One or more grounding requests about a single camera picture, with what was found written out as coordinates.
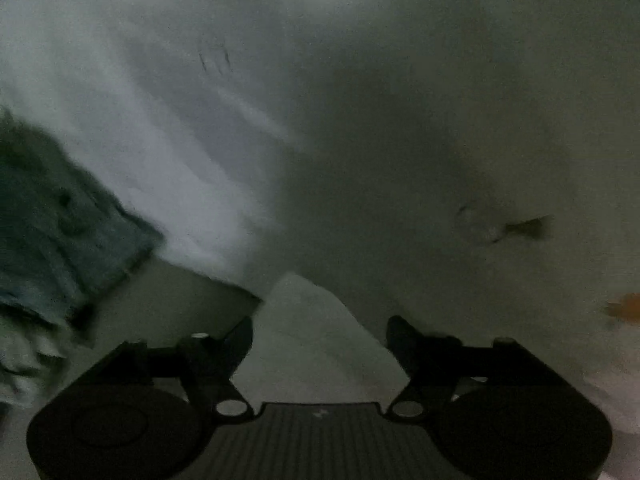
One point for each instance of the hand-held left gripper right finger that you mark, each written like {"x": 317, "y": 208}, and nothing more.
{"x": 402, "y": 346}

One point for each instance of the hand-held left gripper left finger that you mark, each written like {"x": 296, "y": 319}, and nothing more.
{"x": 241, "y": 342}

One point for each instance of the white garment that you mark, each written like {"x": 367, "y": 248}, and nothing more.
{"x": 320, "y": 340}

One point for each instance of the carrot printed pale sheet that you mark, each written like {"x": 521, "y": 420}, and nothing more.
{"x": 400, "y": 135}

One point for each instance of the grey garment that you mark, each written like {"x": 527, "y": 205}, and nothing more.
{"x": 25, "y": 360}

